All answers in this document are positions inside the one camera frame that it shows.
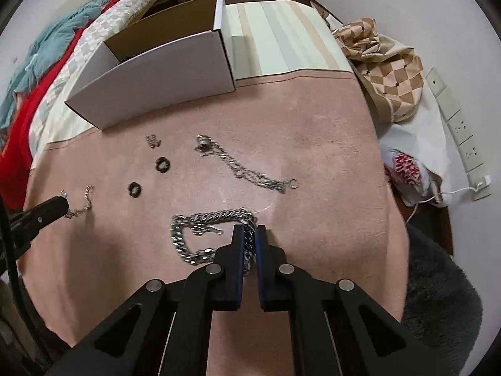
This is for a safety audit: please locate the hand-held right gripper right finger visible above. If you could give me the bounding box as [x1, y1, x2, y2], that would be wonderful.
[255, 225, 462, 376]

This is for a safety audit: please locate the pink blanket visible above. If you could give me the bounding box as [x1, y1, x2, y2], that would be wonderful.
[21, 68, 410, 376]

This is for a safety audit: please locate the white plastic bag red print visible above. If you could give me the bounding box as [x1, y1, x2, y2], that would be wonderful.
[381, 147, 441, 208]

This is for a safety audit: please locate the striped pastel blanket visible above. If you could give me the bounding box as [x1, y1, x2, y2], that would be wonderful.
[225, 0, 355, 80]

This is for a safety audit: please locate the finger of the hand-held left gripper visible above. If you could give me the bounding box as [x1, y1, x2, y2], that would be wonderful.
[8, 197, 70, 239]

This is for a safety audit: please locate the teal blanket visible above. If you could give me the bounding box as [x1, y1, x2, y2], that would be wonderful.
[0, 0, 175, 128]

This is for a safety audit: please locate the long silver chain with rings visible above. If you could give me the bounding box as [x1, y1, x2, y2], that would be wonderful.
[194, 134, 300, 194]

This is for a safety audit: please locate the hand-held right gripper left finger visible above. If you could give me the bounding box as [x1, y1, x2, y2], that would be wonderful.
[46, 225, 246, 376]

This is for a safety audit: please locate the white cable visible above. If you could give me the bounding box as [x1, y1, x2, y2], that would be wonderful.
[405, 178, 492, 224]

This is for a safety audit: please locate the checkered brown cloth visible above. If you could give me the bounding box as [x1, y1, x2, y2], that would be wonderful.
[333, 18, 425, 124]

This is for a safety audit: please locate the white power strip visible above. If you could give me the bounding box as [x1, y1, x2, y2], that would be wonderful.
[425, 66, 493, 201]

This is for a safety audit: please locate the grey fluffy rug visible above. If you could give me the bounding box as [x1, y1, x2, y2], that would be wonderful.
[399, 223, 484, 376]

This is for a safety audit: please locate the thin silver chain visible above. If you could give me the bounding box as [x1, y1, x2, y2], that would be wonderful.
[59, 185, 96, 220]

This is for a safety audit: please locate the checkered cream quilt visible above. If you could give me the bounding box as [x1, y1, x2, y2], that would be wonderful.
[29, 0, 177, 157]

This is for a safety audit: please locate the white cardboard box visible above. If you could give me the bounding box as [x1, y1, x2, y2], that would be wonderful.
[64, 0, 236, 131]

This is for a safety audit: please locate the thick silver curb chain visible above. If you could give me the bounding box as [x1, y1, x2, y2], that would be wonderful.
[170, 207, 259, 277]

